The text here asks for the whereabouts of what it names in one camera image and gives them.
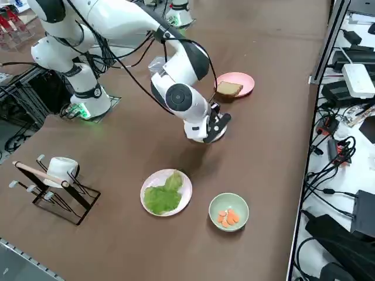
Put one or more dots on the aluminium edge rail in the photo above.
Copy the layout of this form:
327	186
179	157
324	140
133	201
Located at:
29	257

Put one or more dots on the salmon pink round plate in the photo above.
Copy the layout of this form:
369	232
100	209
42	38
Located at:
243	80

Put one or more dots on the small black power adapter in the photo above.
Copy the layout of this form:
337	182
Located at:
333	149

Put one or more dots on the black flat device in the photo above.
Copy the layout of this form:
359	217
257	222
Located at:
357	57

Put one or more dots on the orange and black plug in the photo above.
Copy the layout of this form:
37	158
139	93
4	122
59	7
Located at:
328	126

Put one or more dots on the white cup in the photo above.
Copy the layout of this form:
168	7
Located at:
60	168

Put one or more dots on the mint green bowl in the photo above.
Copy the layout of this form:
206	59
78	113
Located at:
216	205

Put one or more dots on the white round plate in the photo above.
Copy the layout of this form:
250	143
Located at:
223	130

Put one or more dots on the green lettuce leaf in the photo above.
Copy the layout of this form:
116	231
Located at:
161	199

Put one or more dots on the white router box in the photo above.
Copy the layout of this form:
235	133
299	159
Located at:
359	80

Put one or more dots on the brown crust bread slice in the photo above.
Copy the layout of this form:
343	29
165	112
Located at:
230	87

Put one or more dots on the black metal shelf frame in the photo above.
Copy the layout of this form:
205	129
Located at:
29	87

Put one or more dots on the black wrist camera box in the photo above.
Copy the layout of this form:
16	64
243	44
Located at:
215	107

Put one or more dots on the clear plastic food container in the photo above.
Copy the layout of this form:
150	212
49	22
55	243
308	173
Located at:
155	65

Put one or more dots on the aluminium frame post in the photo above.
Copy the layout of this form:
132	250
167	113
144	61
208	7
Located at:
328	44

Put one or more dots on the black bag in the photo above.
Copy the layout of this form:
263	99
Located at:
337	243

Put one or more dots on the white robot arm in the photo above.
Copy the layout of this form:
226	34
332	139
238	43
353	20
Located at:
117	20
180	14

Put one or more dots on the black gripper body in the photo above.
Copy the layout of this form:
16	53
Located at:
215	130

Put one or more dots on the clear acrylic rack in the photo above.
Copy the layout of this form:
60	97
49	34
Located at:
14	29

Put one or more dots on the pale pinkish round plate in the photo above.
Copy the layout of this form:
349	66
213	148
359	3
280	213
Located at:
152	178

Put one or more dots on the colourful printed packet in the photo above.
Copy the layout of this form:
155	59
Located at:
360	115

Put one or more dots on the orange carrot slice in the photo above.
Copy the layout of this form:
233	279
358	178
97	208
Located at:
225	224
231	216
222	213
235	218
220	218

